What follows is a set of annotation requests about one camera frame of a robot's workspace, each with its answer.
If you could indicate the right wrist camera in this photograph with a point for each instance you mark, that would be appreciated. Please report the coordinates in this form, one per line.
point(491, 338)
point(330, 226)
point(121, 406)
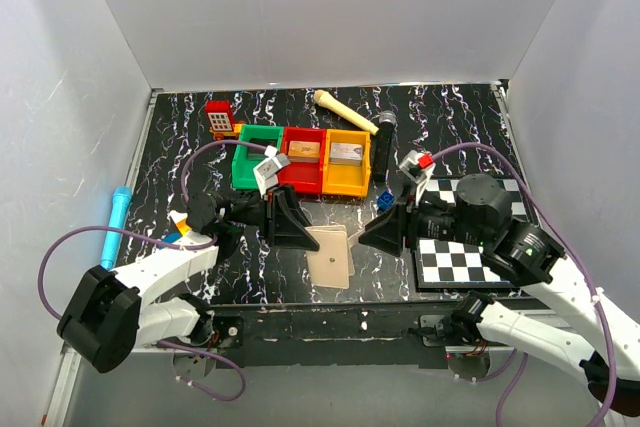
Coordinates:
point(419, 168)

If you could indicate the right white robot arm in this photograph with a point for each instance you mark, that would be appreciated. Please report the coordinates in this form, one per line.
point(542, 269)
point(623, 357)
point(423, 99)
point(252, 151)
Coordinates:
point(601, 349)

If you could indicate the red toy block building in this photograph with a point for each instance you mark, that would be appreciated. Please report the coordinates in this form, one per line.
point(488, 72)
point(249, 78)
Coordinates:
point(223, 124)

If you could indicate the black white chessboard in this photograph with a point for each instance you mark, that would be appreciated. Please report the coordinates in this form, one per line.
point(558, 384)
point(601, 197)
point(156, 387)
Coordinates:
point(443, 265)

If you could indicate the red plastic bin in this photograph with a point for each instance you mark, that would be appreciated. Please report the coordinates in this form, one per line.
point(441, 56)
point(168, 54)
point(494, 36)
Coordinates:
point(306, 178)

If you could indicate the card box in yellow bin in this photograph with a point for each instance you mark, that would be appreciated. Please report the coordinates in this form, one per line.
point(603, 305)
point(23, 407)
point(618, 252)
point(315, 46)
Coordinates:
point(344, 153)

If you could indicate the blue toy brick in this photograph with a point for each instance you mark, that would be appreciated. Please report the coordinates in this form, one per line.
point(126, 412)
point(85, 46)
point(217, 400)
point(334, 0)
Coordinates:
point(385, 201)

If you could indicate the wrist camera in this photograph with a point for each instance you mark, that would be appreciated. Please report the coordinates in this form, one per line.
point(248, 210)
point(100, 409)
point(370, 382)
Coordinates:
point(266, 172)
point(419, 168)

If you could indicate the card box in red bin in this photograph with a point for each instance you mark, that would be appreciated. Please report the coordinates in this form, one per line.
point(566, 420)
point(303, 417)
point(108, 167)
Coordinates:
point(304, 151)

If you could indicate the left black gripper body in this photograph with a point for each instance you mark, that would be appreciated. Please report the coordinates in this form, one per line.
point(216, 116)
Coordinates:
point(272, 217)

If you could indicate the yellow green toy block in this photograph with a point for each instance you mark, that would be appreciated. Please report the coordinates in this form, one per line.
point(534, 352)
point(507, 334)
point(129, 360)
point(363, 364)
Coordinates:
point(178, 228)

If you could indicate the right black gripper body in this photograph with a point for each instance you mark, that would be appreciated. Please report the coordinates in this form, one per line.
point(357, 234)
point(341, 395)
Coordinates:
point(409, 223)

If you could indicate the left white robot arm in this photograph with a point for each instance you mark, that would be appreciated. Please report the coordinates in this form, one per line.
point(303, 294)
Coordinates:
point(114, 311)

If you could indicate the green plastic bin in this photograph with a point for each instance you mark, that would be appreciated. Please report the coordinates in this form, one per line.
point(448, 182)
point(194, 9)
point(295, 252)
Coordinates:
point(247, 158)

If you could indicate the black microphone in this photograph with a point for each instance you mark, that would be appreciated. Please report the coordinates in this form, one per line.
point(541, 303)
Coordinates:
point(383, 143)

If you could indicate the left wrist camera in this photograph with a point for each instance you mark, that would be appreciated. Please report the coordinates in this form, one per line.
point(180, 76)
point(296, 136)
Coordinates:
point(266, 172)

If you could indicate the beige leather card holder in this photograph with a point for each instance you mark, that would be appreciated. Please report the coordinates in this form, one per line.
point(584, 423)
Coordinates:
point(332, 265)

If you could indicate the yellow plastic bin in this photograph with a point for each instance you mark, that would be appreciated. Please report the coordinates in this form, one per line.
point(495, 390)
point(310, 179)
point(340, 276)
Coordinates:
point(347, 180)

